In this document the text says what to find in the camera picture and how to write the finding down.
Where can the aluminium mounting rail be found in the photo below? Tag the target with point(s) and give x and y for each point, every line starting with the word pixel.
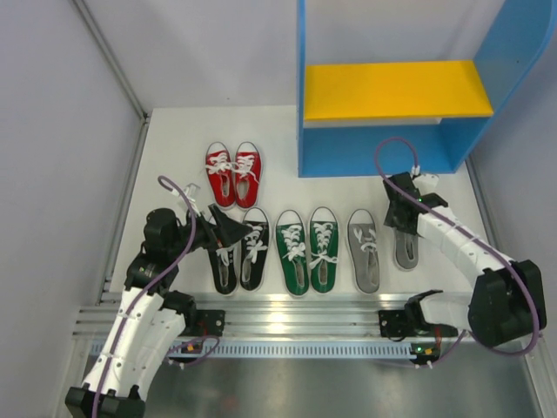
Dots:
pixel 250 316

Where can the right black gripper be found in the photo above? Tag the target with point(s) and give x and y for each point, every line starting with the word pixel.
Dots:
pixel 399 216

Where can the right red sneaker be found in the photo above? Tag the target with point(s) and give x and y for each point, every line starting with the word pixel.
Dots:
pixel 247 170

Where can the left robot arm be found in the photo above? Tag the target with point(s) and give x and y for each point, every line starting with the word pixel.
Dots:
pixel 150 316

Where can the blue shoe shelf frame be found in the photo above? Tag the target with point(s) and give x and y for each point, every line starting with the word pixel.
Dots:
pixel 504 39

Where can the green sneaker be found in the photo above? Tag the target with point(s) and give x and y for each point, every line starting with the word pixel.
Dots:
pixel 324 249
pixel 290 238

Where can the yellow shelf board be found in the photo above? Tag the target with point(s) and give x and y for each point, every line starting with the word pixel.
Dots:
pixel 433 89

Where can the slotted cable duct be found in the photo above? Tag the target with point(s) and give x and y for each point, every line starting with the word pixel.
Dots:
pixel 314 349

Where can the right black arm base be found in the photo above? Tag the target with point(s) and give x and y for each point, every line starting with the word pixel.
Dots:
pixel 399 324

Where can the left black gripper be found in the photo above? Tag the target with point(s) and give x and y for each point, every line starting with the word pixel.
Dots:
pixel 213 227

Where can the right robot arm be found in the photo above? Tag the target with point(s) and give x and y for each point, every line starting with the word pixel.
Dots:
pixel 507 298

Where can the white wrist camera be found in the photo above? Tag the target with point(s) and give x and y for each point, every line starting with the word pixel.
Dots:
pixel 191 192
pixel 422 179

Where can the left red sneaker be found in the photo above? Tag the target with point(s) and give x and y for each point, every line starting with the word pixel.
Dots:
pixel 218 168

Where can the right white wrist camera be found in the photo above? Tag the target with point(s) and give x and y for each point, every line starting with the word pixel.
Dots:
pixel 422 179

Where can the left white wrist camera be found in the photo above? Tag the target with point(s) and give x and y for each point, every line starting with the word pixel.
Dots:
pixel 191 192

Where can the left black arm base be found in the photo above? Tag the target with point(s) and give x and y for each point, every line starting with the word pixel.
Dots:
pixel 207 322

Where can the grey sneaker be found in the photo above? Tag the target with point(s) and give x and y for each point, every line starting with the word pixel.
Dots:
pixel 363 247
pixel 405 248

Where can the black sneaker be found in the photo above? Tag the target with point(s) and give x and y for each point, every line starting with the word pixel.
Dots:
pixel 254 249
pixel 223 270

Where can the red sneaker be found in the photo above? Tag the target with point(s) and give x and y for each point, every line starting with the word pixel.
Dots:
pixel 247 170
pixel 218 168

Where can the aluminium corner post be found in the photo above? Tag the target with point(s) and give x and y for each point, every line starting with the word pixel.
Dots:
pixel 90 23

